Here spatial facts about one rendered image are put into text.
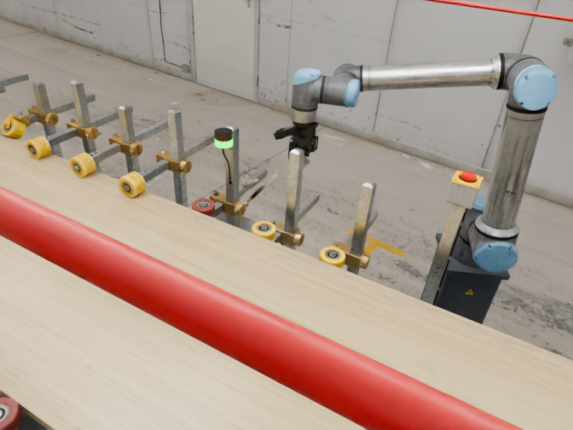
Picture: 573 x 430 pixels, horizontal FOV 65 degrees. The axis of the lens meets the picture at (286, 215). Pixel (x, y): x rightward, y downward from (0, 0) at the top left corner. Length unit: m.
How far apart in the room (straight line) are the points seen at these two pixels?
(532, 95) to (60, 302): 1.44
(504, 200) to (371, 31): 2.70
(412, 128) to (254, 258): 2.97
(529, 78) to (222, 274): 1.05
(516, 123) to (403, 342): 0.77
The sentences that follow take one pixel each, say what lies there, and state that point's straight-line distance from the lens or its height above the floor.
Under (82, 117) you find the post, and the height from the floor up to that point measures 1.02.
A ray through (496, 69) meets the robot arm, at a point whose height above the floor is 1.40.
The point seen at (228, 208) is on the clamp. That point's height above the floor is 0.85.
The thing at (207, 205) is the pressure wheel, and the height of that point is 0.90.
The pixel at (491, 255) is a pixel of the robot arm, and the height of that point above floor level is 0.80.
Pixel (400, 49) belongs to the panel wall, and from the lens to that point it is 4.05.
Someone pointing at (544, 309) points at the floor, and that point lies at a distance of 2.97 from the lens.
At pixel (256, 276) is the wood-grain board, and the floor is 0.90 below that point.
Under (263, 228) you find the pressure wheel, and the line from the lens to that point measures 1.49.
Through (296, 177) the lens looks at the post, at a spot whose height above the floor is 1.07.
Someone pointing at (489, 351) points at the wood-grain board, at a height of 0.90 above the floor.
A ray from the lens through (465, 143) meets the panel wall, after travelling 4.05.
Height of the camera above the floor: 1.80
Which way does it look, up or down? 35 degrees down
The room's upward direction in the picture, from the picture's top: 4 degrees clockwise
